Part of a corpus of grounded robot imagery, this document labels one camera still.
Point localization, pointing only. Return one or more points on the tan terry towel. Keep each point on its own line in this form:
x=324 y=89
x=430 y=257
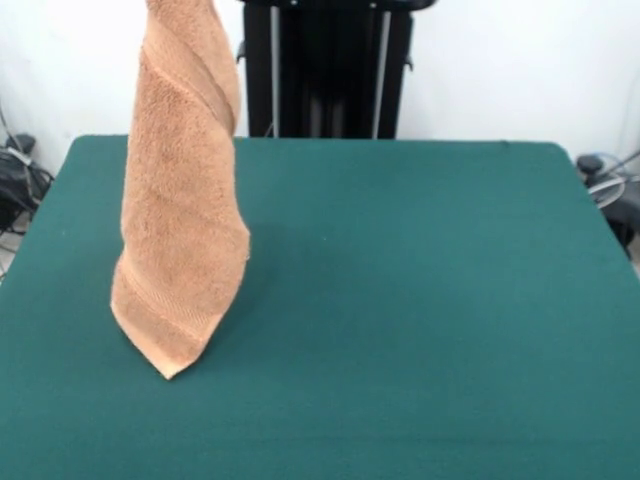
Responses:
x=185 y=200

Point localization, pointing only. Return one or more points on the dark green table cloth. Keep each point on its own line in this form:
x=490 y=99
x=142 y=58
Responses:
x=400 y=300

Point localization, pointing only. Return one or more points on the black round device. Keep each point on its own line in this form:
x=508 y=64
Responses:
x=592 y=164

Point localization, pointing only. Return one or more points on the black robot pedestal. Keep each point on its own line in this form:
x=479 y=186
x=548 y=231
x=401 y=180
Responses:
x=325 y=60

